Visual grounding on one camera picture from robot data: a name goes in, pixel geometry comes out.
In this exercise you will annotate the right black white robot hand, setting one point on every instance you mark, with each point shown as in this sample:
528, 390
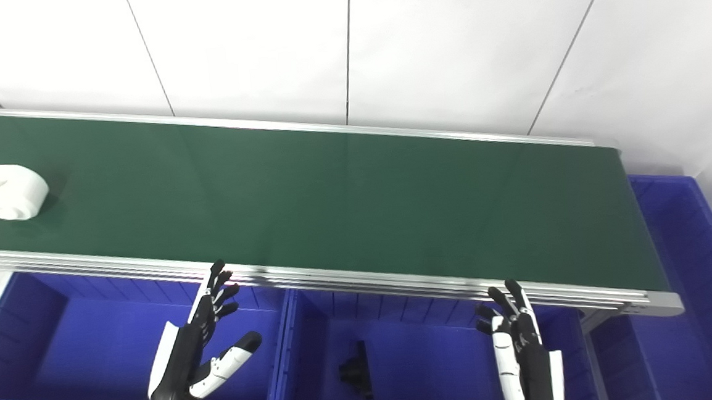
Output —
530, 362

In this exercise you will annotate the black plastic part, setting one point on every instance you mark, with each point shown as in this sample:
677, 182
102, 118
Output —
359, 367

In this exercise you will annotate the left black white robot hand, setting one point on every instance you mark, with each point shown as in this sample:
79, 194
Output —
180, 365

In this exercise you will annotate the blue plastic bin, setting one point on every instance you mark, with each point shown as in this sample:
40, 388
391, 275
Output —
421, 357
692, 340
105, 339

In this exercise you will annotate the aluminium conveyor leg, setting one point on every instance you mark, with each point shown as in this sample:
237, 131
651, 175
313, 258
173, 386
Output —
592, 328

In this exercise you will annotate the white round plastic part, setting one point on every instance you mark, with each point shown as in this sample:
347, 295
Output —
9, 191

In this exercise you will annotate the green conveyor belt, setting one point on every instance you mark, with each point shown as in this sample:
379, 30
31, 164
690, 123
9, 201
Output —
331, 195

